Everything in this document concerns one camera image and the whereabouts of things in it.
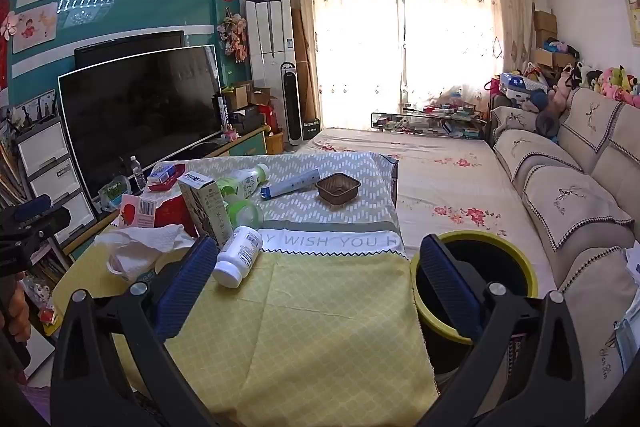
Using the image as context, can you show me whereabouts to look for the open cardboard boxes by television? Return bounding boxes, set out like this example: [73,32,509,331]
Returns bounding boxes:
[222,81,272,112]

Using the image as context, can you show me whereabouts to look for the white pill bottle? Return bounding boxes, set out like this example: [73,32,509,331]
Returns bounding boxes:
[212,226,264,289]

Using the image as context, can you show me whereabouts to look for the beige sofa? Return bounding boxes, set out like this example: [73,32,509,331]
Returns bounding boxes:
[487,87,640,410]

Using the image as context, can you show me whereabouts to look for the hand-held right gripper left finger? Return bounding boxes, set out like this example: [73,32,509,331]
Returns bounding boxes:
[50,233,221,427]

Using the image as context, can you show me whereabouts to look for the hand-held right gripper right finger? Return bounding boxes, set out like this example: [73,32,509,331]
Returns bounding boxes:
[417,233,591,427]

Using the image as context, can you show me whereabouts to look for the blue white toothpaste box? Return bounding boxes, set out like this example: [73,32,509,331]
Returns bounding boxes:
[260,168,321,200]

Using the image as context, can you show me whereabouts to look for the papers and plastic bags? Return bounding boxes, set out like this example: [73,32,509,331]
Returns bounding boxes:
[614,252,640,375]

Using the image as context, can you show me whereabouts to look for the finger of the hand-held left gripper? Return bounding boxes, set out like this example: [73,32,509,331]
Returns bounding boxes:
[0,233,48,275]
[0,196,72,238]

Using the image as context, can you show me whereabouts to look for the floral bedsheet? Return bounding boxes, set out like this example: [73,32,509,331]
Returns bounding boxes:
[295,127,557,298]

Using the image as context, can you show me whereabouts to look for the open cardboard box with toys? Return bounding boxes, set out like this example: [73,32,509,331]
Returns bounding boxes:
[535,39,578,68]

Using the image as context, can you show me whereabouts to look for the plastic bag with green plant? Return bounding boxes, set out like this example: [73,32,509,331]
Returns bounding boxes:
[97,175,133,214]

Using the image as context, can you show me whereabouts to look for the glass coffee table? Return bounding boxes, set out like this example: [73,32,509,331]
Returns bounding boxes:
[370,108,488,140]

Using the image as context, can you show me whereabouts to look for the tower fan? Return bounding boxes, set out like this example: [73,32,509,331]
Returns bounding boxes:
[280,62,304,146]

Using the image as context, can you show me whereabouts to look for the closed brown cardboard box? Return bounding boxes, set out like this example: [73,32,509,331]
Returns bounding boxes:
[532,10,558,48]

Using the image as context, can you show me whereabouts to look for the cream embroidered curtain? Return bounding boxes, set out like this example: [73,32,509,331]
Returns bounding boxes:
[285,0,536,132]

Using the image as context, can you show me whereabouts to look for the red snack bag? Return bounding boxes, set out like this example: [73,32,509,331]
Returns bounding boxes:
[117,193,193,232]

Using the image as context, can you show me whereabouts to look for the green white drink carton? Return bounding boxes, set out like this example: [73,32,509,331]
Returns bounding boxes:
[177,172,235,250]

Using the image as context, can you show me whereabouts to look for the tall black white box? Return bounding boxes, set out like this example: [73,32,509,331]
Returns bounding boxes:
[215,92,231,128]

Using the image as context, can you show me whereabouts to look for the artificial flower decoration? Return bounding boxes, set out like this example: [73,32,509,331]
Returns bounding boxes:
[217,9,249,64]

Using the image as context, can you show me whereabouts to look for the black television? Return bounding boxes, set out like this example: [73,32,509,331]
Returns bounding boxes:
[74,30,186,68]

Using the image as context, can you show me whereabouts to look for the black bin with yellow rim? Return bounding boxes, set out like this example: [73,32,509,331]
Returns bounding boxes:
[410,230,540,375]

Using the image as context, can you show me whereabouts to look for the red canister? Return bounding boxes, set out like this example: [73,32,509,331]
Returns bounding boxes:
[257,104,279,134]

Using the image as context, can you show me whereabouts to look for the row of plush toys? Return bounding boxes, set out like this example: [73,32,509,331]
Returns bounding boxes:
[575,62,640,108]

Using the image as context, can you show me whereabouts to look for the cartoon wall poster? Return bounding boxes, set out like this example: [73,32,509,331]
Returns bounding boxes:
[11,2,60,55]

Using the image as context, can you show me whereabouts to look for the white drawer cabinet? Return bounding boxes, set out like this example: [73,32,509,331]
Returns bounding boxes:
[14,114,98,249]

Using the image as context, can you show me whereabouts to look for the yellow green patterned tablecloth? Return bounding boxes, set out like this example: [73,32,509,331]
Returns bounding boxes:
[52,152,441,415]

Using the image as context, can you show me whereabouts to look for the white standing air conditioner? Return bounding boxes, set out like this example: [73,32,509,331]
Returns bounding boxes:
[245,0,297,110]

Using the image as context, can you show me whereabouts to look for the clear water bottle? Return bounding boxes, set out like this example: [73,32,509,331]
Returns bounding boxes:
[130,155,147,190]

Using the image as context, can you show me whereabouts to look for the blue star-print bag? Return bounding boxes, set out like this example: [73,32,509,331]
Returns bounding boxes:
[500,72,537,96]

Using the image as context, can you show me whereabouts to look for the person's left hand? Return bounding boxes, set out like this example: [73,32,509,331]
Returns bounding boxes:
[0,273,32,344]

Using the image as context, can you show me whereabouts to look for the blue tissue pack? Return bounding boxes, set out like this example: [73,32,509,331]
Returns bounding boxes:
[147,164,181,186]

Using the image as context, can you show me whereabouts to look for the bright green plastic bottle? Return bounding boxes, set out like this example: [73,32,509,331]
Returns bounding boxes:
[222,194,264,231]

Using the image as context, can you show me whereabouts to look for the tall brown cardboard sheet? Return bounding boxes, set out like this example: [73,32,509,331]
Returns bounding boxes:
[291,8,321,128]

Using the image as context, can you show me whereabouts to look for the large silver-rimmed television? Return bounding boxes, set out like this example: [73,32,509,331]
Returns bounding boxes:
[57,44,224,204]

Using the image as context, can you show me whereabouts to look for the flat red box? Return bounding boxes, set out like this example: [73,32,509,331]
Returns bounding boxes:
[145,162,187,192]

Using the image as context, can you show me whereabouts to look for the pale green labelled bottle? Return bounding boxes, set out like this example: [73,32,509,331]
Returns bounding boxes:
[216,163,271,201]

